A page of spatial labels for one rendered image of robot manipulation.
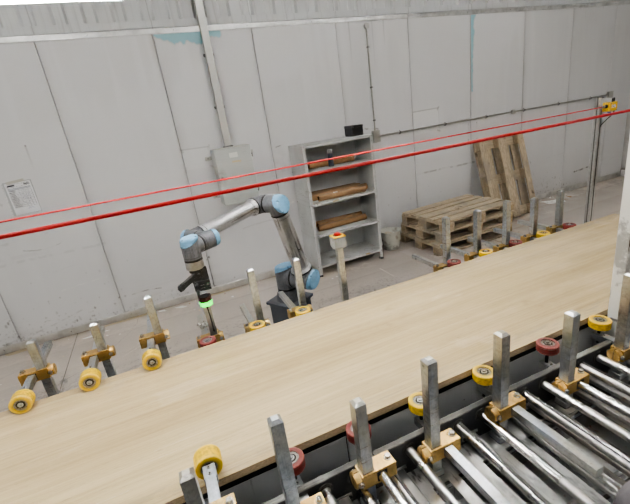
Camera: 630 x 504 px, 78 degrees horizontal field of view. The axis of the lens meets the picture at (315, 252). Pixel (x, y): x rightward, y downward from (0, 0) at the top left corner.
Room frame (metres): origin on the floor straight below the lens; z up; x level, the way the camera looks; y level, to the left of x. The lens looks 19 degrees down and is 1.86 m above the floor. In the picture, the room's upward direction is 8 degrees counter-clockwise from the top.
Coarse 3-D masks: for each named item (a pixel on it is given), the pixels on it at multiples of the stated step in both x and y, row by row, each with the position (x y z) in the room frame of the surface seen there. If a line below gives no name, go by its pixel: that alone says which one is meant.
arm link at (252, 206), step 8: (248, 200) 2.44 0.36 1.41; (256, 200) 2.43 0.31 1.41; (240, 208) 2.34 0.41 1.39; (248, 208) 2.37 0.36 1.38; (256, 208) 2.41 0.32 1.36; (224, 216) 2.23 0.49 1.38; (232, 216) 2.25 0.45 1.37; (240, 216) 2.30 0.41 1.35; (248, 216) 2.37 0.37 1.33; (208, 224) 2.13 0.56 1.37; (216, 224) 2.15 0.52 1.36; (224, 224) 2.19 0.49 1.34; (232, 224) 2.25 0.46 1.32; (184, 232) 2.04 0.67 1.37; (192, 232) 2.01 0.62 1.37
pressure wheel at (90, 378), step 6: (84, 372) 1.44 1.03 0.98; (90, 372) 1.43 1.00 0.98; (96, 372) 1.45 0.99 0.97; (84, 378) 1.41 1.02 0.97; (90, 378) 1.42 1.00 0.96; (96, 378) 1.42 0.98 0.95; (84, 384) 1.41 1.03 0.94; (90, 384) 1.41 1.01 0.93; (96, 384) 1.42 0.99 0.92; (84, 390) 1.40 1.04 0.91; (90, 390) 1.41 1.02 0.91
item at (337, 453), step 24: (528, 360) 1.37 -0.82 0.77; (552, 360) 1.42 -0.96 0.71; (456, 384) 1.24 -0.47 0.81; (408, 408) 1.16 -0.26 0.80; (456, 408) 1.24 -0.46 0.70; (384, 432) 1.12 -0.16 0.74; (408, 432) 1.16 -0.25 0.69; (312, 456) 1.03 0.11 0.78; (336, 456) 1.06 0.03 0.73; (240, 480) 0.94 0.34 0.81; (264, 480) 0.97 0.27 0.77
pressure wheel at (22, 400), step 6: (18, 390) 1.37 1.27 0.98; (24, 390) 1.37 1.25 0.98; (30, 390) 1.38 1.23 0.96; (12, 396) 1.35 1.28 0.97; (18, 396) 1.33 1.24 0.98; (24, 396) 1.34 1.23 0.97; (30, 396) 1.35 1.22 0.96; (12, 402) 1.32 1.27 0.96; (18, 402) 1.33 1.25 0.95; (24, 402) 1.33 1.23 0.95; (30, 402) 1.34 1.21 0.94; (12, 408) 1.32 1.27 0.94; (18, 408) 1.33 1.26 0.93; (24, 408) 1.33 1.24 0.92; (30, 408) 1.34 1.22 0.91
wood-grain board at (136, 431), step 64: (512, 256) 2.15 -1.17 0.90; (576, 256) 2.02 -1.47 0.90; (320, 320) 1.72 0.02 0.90; (384, 320) 1.63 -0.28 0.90; (448, 320) 1.55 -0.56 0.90; (512, 320) 1.48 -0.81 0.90; (128, 384) 1.42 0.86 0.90; (192, 384) 1.35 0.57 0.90; (256, 384) 1.29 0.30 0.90; (320, 384) 1.24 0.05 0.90; (384, 384) 1.18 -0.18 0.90; (448, 384) 1.16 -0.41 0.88; (0, 448) 1.15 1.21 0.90; (64, 448) 1.10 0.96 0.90; (128, 448) 1.05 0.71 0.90; (192, 448) 1.01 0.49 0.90; (256, 448) 0.97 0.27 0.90
